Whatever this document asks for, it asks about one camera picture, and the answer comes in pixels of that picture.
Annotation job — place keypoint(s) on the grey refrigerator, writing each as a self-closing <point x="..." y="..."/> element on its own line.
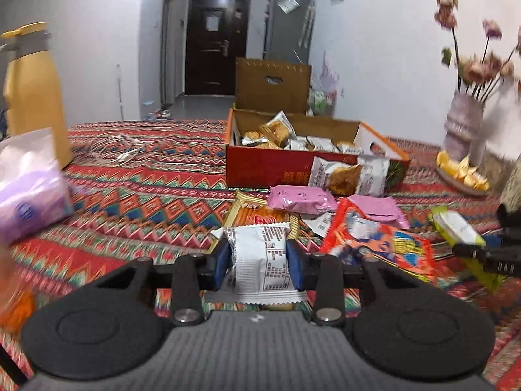
<point x="281" y="36"/>

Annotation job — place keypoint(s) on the pile of small snack packets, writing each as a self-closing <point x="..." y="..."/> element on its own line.
<point x="301" y="142"/>

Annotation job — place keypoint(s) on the dark brown entrance door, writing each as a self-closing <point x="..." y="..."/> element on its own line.
<point x="203" y="57"/>

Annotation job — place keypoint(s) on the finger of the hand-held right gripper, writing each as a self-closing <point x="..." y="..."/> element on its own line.
<point x="506" y="239"/>
<point x="472" y="253"/>

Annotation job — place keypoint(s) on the pale pink feathery decoration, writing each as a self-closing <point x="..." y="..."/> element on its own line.
<point x="329" y="71"/>

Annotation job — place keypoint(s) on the patterned red tablecloth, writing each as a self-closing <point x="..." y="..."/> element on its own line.
<point x="154" y="195"/>

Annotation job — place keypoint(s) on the purple tissue pack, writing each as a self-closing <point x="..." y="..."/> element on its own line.
<point x="28" y="195"/>

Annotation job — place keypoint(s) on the white cracker packet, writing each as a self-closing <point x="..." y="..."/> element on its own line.
<point x="260" y="260"/>

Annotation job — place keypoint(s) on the red cardboard box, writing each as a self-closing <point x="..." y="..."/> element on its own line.
<point x="260" y="167"/>

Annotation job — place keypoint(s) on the black cloth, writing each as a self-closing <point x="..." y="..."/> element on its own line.
<point x="511" y="216"/>

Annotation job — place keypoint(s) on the white paper notice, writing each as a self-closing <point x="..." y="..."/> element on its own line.
<point x="211" y="22"/>

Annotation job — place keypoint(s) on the green white snack packet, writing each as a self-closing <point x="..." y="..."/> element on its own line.
<point x="458" y="228"/>

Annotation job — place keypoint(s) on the pink textured vase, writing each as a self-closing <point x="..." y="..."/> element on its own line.
<point x="464" y="130"/>

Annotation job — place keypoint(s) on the pile of orange peels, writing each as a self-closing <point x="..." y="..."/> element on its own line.
<point x="464" y="171"/>

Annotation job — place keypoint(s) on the bunch of dried pink roses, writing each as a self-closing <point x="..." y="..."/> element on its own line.
<point x="476" y="69"/>

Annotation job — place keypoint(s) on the beige plate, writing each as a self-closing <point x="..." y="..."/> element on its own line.
<point x="456" y="181"/>

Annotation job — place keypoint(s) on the yellow thermos jug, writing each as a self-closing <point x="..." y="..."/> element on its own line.
<point x="32" y="102"/>

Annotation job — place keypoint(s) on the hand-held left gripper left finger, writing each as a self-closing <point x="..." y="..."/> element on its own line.
<point x="219" y="262"/>

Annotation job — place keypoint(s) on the pink snack packet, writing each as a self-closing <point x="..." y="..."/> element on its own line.
<point x="301" y="199"/>
<point x="382" y="211"/>

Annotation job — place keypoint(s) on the large red snack packet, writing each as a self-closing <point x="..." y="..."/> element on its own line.
<point x="390" y="244"/>

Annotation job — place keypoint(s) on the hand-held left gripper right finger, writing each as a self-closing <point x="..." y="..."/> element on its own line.
<point x="295" y="264"/>

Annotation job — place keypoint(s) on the orange gold-edged snack packet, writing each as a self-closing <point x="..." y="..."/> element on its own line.
<point x="252" y="211"/>

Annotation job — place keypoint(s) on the grey interior door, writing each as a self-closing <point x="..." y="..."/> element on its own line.
<point x="169" y="49"/>

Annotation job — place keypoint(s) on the clear plastic bag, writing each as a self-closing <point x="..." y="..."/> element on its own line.
<point x="288" y="4"/>

